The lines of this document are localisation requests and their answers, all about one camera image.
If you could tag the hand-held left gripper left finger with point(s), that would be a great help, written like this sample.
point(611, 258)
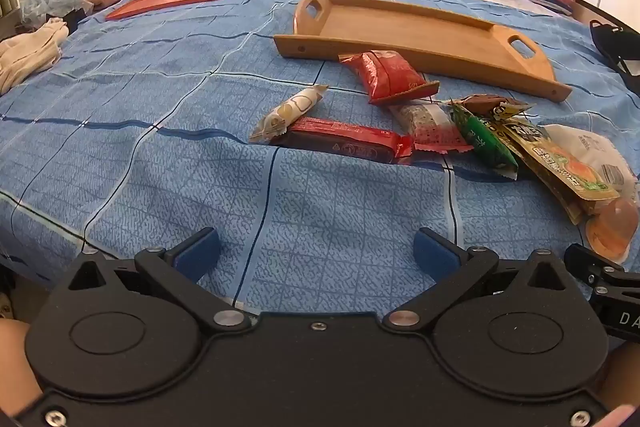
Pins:
point(200, 253)

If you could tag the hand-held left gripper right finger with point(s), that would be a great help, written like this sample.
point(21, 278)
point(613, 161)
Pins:
point(434, 257)

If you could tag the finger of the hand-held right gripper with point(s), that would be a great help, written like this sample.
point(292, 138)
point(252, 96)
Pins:
point(590, 264)

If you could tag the long red bar packet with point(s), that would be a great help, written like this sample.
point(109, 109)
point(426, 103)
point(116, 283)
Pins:
point(345, 139)

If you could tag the red patterned snack packet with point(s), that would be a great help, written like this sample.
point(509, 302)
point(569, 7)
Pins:
point(390, 74)

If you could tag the orange jelly cup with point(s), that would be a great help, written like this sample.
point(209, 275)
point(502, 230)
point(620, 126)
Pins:
point(612, 227)

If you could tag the white snack packet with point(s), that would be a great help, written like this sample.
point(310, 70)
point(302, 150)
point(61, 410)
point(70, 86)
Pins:
point(590, 142)

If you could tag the green snack packet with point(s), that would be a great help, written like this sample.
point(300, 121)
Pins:
point(480, 139)

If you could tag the clear red-edged snack packet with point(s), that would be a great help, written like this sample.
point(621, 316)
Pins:
point(430, 127)

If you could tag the blue checked blanket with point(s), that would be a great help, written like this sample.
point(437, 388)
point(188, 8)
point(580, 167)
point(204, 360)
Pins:
point(150, 107)

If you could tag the brown snack packet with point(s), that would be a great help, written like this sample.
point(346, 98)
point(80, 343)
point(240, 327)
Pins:
point(487, 103)

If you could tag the white gold candy packet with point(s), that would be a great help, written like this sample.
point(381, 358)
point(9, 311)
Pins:
point(287, 112)

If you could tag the person's left leg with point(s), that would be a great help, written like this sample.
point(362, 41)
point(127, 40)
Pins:
point(15, 357)

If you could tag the black cap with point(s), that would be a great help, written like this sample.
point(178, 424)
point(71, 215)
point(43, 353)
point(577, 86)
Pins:
point(617, 52)

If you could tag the beige cloth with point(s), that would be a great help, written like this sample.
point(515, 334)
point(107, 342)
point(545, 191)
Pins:
point(27, 57)

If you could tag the black cloth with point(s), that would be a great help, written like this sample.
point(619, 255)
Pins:
point(72, 18)

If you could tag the wooden bed frame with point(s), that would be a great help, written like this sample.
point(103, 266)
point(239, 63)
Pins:
point(600, 12)

